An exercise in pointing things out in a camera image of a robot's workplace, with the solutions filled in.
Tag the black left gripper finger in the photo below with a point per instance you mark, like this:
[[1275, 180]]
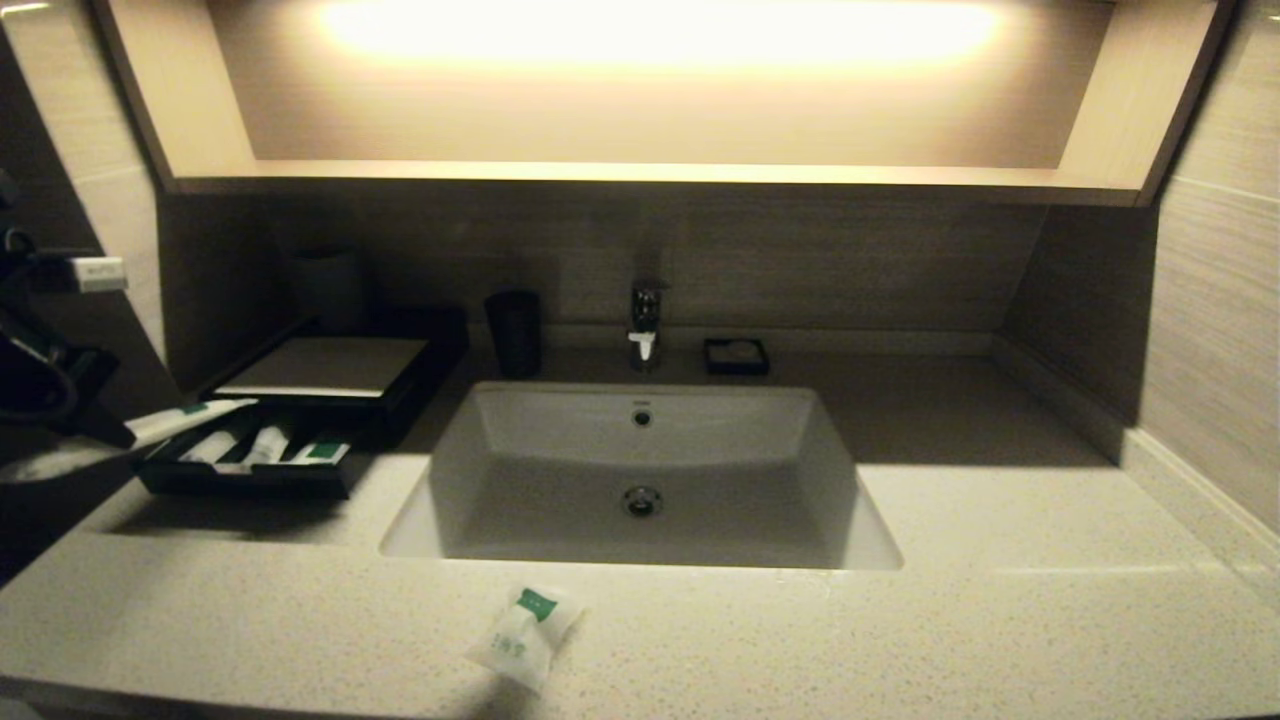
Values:
[[108, 425]]

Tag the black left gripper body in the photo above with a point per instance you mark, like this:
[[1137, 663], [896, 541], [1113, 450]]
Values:
[[50, 385]]

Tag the long clear toothbrush packet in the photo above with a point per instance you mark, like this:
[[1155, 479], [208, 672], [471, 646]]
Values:
[[200, 415]]

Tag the white sachet green label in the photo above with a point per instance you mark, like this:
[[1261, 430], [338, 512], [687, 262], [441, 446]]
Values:
[[520, 637]]

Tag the black amenity drawer box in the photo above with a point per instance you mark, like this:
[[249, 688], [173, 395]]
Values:
[[330, 368]]

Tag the white tube packet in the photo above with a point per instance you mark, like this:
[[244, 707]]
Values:
[[268, 443], [212, 447]]

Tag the grey cup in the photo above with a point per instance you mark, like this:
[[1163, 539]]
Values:
[[333, 290]]

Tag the black cup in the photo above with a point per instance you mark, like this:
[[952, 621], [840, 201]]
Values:
[[514, 335]]

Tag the chrome sink drain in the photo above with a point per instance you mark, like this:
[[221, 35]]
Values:
[[642, 502]]

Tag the chrome faucet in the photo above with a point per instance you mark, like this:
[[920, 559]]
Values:
[[646, 310]]

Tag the white sink basin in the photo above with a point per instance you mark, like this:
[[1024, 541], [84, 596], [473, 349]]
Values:
[[700, 440]]

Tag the black soap dish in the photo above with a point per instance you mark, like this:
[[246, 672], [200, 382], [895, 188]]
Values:
[[735, 371]]

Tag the warm light strip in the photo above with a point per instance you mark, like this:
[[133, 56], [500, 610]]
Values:
[[650, 35]]

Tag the wooden wall shelf niche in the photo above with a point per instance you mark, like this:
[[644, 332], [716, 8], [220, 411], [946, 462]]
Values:
[[180, 100]]

